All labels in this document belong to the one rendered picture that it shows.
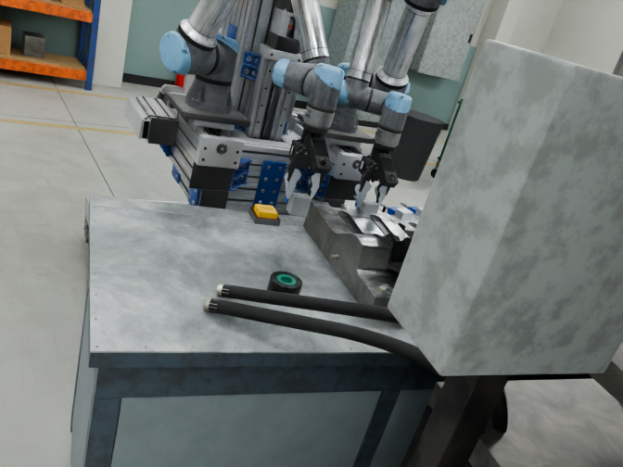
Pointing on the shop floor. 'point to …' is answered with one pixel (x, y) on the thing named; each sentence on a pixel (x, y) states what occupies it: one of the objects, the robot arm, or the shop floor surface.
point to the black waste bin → (415, 145)
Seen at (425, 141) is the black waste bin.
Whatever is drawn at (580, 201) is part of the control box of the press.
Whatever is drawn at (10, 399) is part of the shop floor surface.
